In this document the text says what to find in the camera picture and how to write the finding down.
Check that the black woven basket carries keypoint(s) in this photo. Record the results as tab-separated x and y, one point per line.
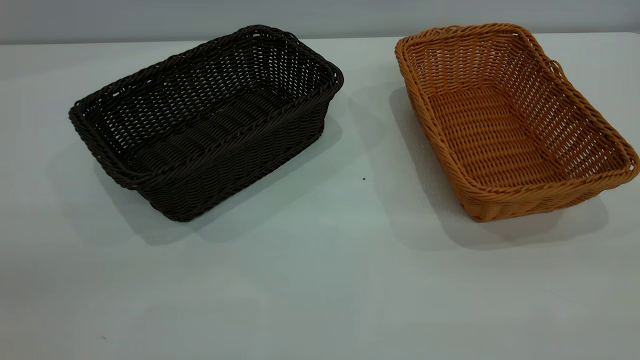
225	150

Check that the orange woven basket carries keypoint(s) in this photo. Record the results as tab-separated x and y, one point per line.
480	135

